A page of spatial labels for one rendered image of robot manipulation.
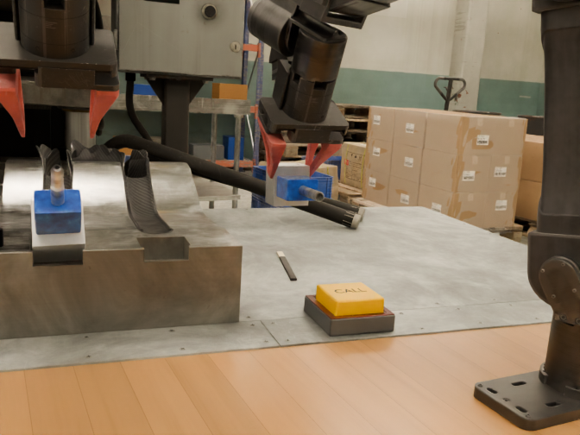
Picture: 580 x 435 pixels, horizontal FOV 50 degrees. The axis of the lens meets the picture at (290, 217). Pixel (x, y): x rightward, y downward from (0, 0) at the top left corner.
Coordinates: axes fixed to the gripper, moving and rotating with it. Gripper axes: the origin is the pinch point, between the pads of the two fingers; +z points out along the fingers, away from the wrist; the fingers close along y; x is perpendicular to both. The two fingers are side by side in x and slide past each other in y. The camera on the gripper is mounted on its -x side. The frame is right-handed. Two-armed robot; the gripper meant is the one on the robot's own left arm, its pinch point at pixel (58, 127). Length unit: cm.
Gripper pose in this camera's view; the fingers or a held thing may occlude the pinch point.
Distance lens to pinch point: 66.4
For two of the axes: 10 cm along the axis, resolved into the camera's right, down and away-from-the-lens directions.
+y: -9.4, 0.2, -3.4
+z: -2.2, 7.3, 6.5
